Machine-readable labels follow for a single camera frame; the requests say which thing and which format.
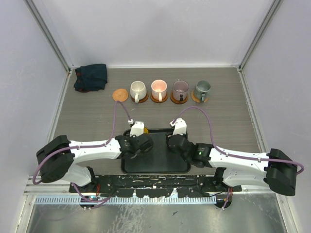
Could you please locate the brown wooden coaster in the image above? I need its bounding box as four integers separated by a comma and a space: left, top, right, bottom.
131, 92, 149, 103
151, 94, 168, 103
170, 93, 189, 104

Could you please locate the white slotted cable duct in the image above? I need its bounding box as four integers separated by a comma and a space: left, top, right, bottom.
34, 195, 217, 205

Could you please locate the pink ceramic mug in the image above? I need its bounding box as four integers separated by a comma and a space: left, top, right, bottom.
151, 80, 167, 101

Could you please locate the dark blue folded cloth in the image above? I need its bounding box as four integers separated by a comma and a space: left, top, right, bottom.
73, 64, 108, 93

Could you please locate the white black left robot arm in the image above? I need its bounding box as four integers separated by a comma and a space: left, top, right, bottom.
33, 133, 154, 192

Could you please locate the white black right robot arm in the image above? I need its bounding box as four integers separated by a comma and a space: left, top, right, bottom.
167, 134, 298, 197

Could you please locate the grey ceramic mug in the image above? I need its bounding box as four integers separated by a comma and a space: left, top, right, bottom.
194, 81, 211, 102

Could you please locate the purple glass cup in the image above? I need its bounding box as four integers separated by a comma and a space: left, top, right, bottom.
173, 80, 189, 101

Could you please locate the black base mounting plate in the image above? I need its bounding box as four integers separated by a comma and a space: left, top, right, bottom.
69, 174, 228, 198

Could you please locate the woven rattan coaster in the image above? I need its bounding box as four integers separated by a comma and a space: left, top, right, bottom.
112, 88, 129, 102
191, 90, 203, 103

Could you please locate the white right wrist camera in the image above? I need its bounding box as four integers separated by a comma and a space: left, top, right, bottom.
170, 118, 187, 135

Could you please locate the black plastic tray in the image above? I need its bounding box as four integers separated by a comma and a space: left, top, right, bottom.
121, 128, 191, 174

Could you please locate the white ceramic mug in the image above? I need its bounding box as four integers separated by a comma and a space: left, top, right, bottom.
130, 81, 147, 103

